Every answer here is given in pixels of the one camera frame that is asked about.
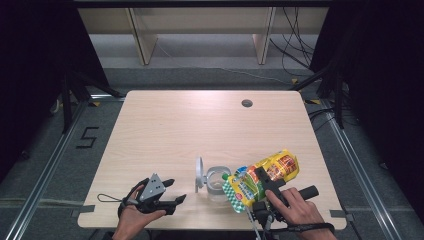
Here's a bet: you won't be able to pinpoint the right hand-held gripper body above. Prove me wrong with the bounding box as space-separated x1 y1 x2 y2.
245 178 320 240

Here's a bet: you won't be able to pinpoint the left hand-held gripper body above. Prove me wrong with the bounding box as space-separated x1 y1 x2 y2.
134 172 178 217

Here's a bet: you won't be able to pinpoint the yellow pouch with green spout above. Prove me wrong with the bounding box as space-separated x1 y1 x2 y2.
221 148 301 215

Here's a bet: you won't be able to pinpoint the clear jar with grey lid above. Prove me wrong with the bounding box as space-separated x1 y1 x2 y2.
194 156 233 203

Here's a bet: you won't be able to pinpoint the person's right hand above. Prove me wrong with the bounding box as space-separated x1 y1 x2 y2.
264 186 332 234

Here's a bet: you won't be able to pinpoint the person's left hand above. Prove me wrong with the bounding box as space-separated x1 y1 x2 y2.
112 184 168 238

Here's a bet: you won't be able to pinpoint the grey tape strip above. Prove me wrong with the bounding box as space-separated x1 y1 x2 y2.
329 209 355 222
71 204 96 218

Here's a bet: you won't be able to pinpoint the dark curtain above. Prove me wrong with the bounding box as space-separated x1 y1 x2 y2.
0 0 112 183
309 0 424 223

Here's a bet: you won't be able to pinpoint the black metal stand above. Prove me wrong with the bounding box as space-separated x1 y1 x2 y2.
288 62 346 130
60 70 124 135

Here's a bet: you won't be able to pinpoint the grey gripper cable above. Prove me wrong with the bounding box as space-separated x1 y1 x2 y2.
264 214 275 240

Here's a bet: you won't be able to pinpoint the black left hand strap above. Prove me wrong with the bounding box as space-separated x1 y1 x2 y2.
116 177 150 218

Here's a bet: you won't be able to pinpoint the thin black cord loop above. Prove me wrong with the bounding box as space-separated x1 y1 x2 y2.
96 193 125 204

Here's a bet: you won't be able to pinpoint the black right wrist strap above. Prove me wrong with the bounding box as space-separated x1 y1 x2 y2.
281 222 336 234

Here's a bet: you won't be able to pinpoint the black floor cables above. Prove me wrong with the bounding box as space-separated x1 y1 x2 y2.
307 105 338 132

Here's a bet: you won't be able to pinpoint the aluminium floor rail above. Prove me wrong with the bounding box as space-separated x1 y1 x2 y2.
320 99 398 240
3 99 90 240

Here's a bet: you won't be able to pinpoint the short aluminium rail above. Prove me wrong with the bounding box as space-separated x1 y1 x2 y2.
87 94 126 102

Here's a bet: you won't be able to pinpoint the beige floor cable cover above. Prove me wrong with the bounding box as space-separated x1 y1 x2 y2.
0 197 85 208

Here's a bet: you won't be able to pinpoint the black hanging cable bundle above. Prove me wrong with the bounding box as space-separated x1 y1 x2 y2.
268 6 317 78

